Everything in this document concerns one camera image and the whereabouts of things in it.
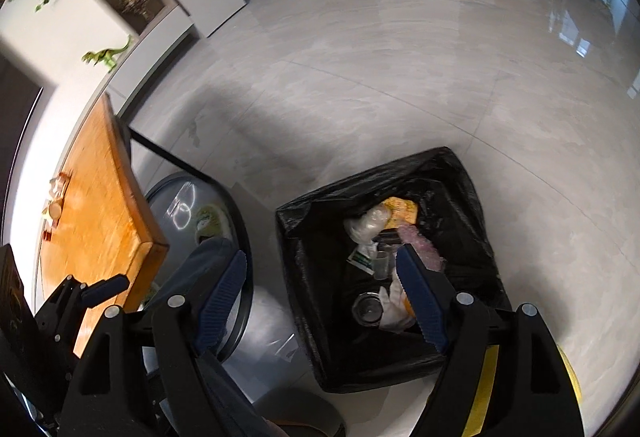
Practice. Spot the green dinosaur toy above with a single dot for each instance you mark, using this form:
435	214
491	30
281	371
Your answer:
102	56

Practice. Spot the clear plastic jar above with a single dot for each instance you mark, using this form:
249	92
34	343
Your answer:
367	309

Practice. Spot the clear plastic cup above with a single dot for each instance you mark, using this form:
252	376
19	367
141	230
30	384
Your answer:
382	264

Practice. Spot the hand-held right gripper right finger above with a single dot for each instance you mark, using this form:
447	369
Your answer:
420	302

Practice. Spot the round glass side table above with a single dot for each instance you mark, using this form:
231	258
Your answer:
240	217

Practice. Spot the white paper tissue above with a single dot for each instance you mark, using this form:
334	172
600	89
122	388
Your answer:
392	307

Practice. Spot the trash bin with black bag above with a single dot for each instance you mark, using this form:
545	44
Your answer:
450	187

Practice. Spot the green and white medicine packet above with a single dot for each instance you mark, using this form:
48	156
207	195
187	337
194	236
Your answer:
361	259

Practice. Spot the pink plastic bag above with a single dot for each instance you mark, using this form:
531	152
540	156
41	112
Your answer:
425	247

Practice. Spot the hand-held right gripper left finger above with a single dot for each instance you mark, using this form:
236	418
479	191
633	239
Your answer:
220	302

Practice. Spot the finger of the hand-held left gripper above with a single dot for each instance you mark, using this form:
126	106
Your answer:
105	289

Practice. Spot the white low cabinet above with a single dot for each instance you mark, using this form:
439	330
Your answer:
150	67

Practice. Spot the dried flower bunch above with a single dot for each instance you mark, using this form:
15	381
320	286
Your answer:
136	2

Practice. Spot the yellow round object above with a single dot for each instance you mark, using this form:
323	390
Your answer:
482	387

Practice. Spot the clear plastic bag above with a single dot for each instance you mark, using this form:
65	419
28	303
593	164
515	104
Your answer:
367	224

